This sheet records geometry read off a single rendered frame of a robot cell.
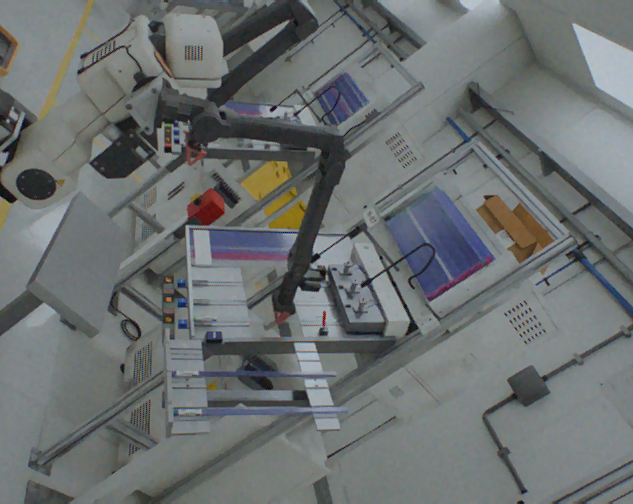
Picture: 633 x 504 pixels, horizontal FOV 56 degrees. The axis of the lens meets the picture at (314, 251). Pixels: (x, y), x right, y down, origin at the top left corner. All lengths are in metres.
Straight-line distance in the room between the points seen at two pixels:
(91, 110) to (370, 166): 1.96
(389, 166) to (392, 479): 1.81
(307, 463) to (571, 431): 1.47
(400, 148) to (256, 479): 1.90
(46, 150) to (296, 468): 1.55
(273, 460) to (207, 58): 1.55
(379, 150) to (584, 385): 1.66
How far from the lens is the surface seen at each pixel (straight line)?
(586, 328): 3.67
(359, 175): 3.41
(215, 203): 2.83
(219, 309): 2.11
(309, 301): 2.21
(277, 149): 3.25
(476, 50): 5.35
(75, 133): 1.81
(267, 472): 2.56
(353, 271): 2.31
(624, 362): 3.52
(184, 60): 1.68
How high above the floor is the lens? 1.59
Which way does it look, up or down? 12 degrees down
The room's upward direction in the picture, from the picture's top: 55 degrees clockwise
